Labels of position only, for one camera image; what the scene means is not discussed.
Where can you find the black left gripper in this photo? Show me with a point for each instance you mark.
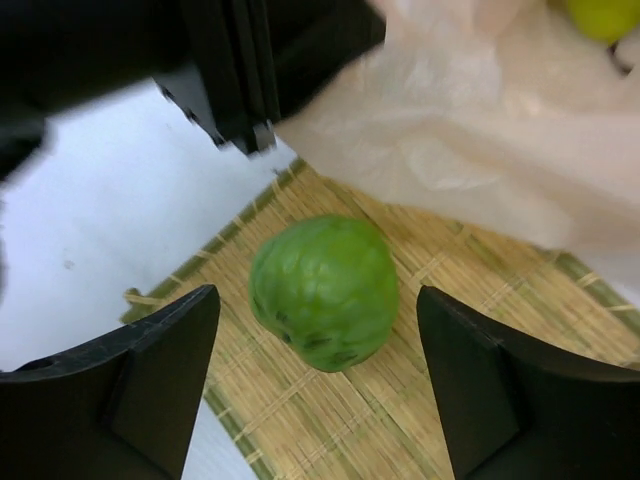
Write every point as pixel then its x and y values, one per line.
pixel 234 68

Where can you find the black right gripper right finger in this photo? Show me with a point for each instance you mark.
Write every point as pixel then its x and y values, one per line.
pixel 514 407

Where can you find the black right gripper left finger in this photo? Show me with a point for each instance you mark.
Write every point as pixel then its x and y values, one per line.
pixel 120 406

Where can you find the translucent cream plastic bag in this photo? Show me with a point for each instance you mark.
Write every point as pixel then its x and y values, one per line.
pixel 495 113

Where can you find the yellow green fake fruit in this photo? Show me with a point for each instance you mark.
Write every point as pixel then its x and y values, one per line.
pixel 605 21

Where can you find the woven bamboo mat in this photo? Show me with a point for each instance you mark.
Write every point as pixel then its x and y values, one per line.
pixel 378 420

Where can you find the green custard apple fake fruit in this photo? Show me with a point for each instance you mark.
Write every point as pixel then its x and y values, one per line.
pixel 327 287

